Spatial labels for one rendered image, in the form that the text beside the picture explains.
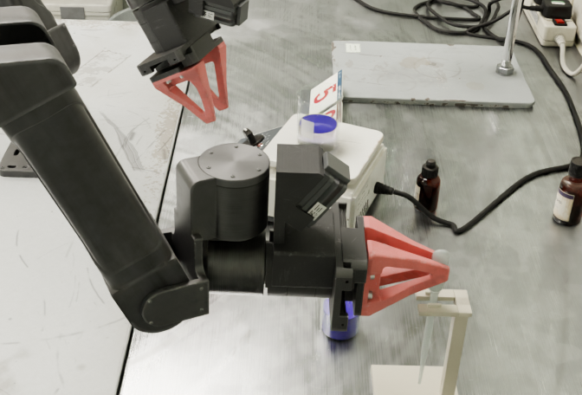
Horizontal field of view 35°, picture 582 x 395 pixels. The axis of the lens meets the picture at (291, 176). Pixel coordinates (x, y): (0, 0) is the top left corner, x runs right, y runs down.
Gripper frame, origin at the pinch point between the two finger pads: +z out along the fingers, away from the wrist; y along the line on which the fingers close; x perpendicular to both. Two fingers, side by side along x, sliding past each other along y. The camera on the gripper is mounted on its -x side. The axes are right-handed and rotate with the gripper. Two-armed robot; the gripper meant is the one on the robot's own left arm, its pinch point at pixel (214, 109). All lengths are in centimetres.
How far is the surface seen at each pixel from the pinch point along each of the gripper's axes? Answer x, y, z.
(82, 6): 144, 159, -6
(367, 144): -13.6, 5.1, 11.7
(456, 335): -28.9, -23.7, 20.6
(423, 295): -27.7, -23.8, 15.8
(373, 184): -12.4, 4.2, 16.6
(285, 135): -5.3, 2.8, 6.8
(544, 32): -22, 63, 24
